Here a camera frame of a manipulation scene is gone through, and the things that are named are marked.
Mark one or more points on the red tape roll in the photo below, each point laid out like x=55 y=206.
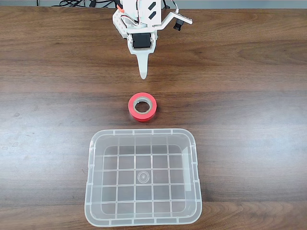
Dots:
x=133 y=111

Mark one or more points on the small camera module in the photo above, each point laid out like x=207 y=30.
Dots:
x=178 y=24

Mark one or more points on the clear plastic storage box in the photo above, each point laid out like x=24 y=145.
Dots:
x=108 y=215

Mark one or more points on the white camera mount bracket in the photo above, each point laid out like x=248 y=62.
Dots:
x=168 y=20

